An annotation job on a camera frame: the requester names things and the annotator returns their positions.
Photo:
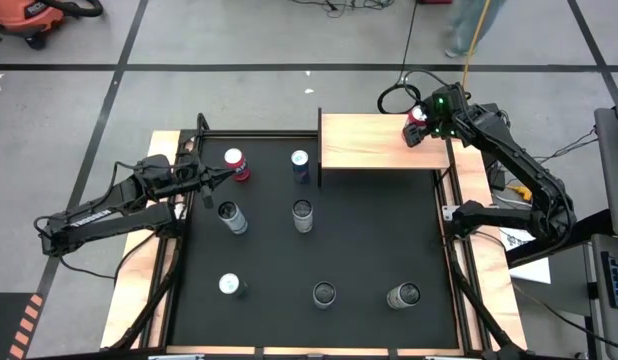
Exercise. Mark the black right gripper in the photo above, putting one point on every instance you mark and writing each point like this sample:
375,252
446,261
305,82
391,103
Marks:
446,112

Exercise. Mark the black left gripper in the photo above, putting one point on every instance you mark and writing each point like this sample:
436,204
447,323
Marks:
184,179

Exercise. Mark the red Fanta can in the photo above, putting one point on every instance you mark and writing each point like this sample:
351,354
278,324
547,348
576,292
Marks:
237,167
416,117

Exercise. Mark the blue soda can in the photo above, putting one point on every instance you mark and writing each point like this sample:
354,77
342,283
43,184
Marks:
300,170

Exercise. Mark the white Celsius can yellow band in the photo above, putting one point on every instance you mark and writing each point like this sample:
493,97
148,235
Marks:
303,217

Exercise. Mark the white-lidded slim can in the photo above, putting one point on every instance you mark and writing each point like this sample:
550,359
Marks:
229,284

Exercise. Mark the silver Celsius Arctic Vibe can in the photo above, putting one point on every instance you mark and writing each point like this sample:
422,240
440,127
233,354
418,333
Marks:
324,295

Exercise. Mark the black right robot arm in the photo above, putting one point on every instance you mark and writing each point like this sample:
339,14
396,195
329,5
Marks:
519,160

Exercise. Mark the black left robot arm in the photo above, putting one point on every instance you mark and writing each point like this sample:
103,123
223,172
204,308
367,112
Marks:
99,222

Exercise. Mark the grey slim beverage can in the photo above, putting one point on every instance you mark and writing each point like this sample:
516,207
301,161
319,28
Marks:
401,296

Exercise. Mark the white Celsius can blue band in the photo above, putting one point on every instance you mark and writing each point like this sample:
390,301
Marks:
234,220

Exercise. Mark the black power brick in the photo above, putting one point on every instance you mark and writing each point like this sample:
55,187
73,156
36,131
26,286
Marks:
498,177

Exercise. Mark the person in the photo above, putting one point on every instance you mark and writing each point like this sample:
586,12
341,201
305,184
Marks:
461,25

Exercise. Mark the yellow power plug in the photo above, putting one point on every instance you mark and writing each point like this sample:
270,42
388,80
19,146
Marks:
521,191

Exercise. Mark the black table mat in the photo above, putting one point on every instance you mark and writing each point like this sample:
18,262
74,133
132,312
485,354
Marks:
369,240

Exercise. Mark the white printed paper sheet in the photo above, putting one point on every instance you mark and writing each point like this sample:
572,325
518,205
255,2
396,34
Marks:
534,270

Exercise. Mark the grey equipment cart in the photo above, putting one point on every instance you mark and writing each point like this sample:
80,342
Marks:
614,175

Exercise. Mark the orange shop vacuum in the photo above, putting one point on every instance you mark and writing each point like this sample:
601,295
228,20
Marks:
24,15

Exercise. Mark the wooden shelf black frame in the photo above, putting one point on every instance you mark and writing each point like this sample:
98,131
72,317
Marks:
374,142

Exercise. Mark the black aluminium table frame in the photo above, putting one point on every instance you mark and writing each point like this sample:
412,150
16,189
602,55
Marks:
259,133

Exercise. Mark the white corner bracket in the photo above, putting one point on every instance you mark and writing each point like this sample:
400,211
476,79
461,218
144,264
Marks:
448,212

